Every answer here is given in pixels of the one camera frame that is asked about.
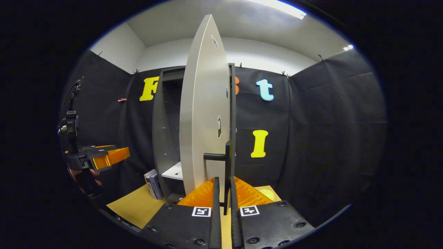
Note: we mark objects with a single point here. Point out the white cabinet shelf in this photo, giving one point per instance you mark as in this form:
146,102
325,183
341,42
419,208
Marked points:
173,172

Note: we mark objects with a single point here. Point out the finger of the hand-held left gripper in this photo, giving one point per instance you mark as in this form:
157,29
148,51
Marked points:
110,158
93,150

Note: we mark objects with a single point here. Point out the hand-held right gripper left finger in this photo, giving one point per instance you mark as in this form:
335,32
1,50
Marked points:
216,214

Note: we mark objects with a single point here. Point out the blue book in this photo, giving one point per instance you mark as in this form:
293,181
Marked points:
157,186

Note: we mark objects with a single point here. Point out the yellow sponge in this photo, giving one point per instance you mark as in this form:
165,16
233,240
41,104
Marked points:
267,194

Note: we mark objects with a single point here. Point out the dark grey cabinet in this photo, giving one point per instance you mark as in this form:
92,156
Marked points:
166,121

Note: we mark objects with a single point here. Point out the long ceiling light panel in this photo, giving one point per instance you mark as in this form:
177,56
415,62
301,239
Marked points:
277,7

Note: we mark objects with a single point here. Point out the black backdrop cloth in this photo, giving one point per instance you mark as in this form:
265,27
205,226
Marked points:
328,138

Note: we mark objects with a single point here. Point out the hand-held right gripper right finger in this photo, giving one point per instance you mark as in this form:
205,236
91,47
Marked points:
235,221

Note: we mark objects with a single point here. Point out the small ceiling light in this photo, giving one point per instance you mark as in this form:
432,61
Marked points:
348,47

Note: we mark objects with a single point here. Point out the beige cabinet door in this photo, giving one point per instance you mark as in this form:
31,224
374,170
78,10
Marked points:
202,103

